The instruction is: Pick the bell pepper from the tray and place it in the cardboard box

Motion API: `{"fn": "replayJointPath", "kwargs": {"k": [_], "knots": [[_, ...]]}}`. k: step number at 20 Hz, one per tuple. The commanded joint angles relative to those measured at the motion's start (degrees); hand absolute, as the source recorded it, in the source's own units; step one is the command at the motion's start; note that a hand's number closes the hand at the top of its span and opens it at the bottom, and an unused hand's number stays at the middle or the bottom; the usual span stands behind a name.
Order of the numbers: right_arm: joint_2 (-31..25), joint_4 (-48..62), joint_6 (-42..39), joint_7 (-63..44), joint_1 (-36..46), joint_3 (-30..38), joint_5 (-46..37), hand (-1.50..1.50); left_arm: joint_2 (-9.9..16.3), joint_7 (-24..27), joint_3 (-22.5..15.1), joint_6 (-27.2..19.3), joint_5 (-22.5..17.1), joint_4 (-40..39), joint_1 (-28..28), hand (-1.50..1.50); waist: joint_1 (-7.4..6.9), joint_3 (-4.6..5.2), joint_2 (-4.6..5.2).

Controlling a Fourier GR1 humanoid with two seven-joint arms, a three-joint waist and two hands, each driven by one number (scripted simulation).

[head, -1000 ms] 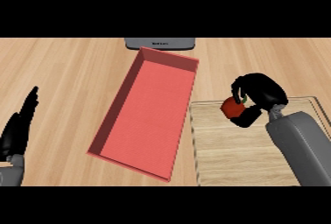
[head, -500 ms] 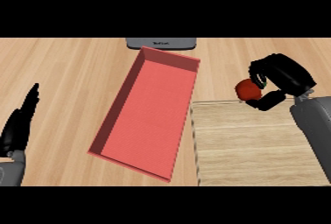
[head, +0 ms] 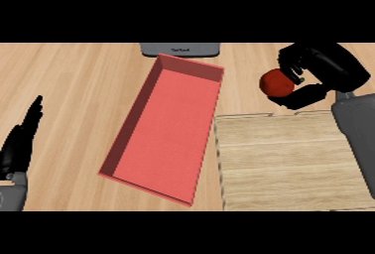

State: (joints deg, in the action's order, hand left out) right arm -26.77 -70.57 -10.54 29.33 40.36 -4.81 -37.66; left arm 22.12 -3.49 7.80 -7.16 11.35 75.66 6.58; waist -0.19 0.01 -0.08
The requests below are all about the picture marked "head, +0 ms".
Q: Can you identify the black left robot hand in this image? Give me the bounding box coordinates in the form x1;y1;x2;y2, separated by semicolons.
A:
0;94;46;177

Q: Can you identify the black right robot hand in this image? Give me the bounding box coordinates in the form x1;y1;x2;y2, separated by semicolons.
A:
266;43;372;111

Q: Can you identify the tan cardboard box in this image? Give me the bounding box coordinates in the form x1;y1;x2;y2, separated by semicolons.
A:
213;109;375;212

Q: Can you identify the red rectangular tray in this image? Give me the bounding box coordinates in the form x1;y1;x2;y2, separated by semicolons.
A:
96;53;226;208

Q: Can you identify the grey flat appliance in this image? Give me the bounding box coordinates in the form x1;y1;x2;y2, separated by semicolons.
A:
139;43;223;59

